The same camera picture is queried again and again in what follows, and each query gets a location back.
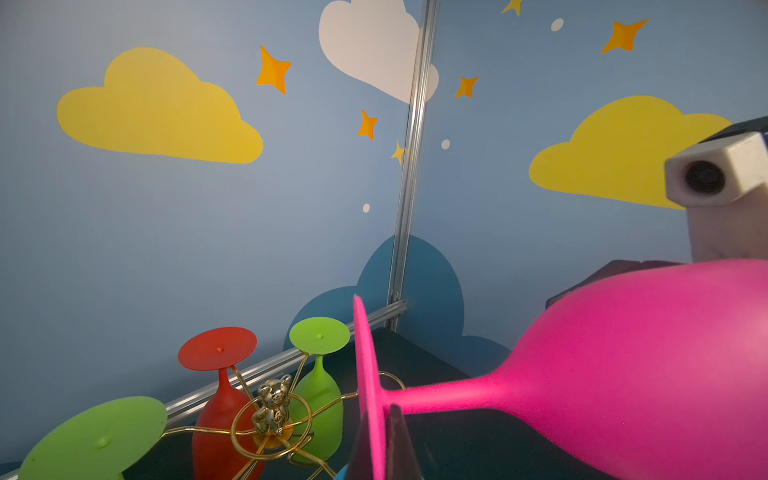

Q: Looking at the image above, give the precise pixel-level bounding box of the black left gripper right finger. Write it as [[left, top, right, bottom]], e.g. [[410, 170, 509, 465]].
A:
[[385, 404, 423, 480]]

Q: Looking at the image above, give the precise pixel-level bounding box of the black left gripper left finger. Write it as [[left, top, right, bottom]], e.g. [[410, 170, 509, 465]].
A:
[[344, 414, 374, 480]]

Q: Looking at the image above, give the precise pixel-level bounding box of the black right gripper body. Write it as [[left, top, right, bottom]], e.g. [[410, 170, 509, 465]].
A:
[[545, 260, 679, 309]]

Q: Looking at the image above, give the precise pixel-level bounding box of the pink wine glass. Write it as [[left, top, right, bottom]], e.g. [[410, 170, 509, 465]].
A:
[[353, 259, 767, 479]]

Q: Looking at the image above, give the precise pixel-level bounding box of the green wine glass right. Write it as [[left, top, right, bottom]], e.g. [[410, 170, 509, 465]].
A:
[[289, 317, 350, 460]]

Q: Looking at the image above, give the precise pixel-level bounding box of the green wine glass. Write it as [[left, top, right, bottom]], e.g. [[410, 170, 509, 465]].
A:
[[289, 317, 350, 460], [18, 396, 168, 480]]

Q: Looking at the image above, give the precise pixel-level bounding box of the red wine glass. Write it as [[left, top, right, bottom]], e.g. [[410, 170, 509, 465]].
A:
[[178, 327, 257, 480]]

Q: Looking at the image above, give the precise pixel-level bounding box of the green wine glass left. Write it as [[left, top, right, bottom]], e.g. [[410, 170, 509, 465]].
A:
[[18, 396, 168, 480]]

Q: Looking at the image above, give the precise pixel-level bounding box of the gold wire glass rack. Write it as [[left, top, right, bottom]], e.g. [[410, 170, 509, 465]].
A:
[[163, 352, 387, 479]]

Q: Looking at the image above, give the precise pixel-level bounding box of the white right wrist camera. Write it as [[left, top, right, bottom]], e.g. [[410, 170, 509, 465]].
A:
[[662, 130, 768, 263]]

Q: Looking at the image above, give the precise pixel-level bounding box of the aluminium frame rear rail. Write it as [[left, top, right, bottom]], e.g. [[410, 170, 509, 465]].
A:
[[8, 325, 361, 479]]

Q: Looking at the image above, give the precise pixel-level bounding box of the right corner frame post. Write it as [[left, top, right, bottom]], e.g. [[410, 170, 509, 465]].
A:
[[386, 0, 441, 332]]

